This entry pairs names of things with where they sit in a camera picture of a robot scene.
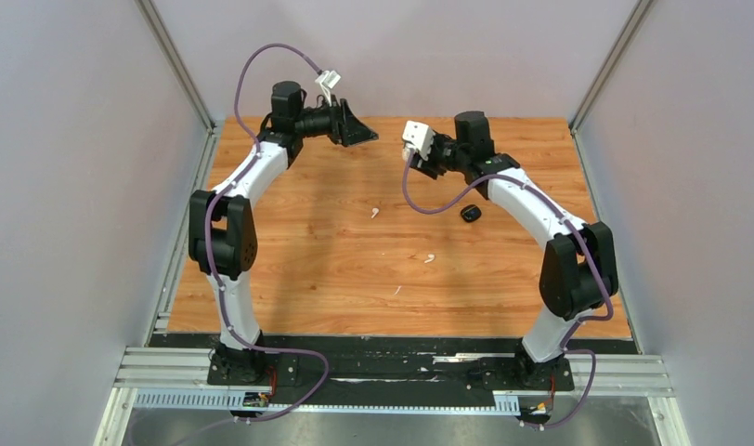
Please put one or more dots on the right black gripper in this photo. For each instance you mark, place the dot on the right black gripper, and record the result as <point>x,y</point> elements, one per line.
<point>429,165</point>

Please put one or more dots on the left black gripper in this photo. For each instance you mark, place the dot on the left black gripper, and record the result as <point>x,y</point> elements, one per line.
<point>344,128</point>

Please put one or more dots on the black earbud charging case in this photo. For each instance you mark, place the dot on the black earbud charging case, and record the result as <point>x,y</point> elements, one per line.
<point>470,213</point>

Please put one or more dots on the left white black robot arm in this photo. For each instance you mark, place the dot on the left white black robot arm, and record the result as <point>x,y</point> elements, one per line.
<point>222,237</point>

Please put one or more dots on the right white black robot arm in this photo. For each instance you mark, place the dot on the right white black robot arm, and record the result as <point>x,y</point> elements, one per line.
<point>579,271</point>

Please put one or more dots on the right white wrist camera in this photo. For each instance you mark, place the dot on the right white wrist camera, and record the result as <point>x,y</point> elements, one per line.
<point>417,139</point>

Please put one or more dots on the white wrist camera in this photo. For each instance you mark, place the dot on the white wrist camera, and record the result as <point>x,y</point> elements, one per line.
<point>417,139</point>
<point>327,81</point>

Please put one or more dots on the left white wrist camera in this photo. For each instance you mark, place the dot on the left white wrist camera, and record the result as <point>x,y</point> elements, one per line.
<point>327,81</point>

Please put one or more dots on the left aluminium corner post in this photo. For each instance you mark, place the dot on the left aluminium corner post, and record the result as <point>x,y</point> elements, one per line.
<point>154,20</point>

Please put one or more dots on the aluminium corner post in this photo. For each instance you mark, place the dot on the aluminium corner post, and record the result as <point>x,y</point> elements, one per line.
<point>629,29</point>
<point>154,20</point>

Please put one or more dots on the right aluminium corner post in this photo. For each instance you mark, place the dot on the right aluminium corner post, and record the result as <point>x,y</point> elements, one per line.
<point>629,29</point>

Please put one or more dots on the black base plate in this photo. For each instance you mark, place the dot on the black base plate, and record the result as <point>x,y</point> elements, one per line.
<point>364,370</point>

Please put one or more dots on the aluminium frame rail front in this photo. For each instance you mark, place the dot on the aluminium frame rail front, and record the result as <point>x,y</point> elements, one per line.
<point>615,374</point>

